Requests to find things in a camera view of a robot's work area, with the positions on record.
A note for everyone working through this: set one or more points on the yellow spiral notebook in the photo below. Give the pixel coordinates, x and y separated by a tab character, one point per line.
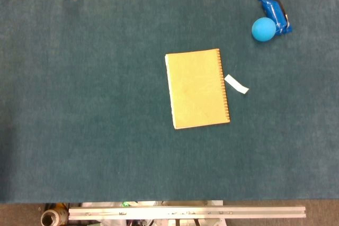
197	88

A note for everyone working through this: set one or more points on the teal table cloth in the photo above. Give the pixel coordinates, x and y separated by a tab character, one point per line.
106	104

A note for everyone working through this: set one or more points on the blue ball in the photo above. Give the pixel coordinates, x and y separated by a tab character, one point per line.
263	29

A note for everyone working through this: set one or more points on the blue snack packet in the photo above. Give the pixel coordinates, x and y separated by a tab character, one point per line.
277	13

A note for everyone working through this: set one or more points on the brown tape roll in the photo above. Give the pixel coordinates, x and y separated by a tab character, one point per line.
51	217

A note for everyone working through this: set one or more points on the aluminium profile rail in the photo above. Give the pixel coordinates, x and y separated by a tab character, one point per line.
185	212

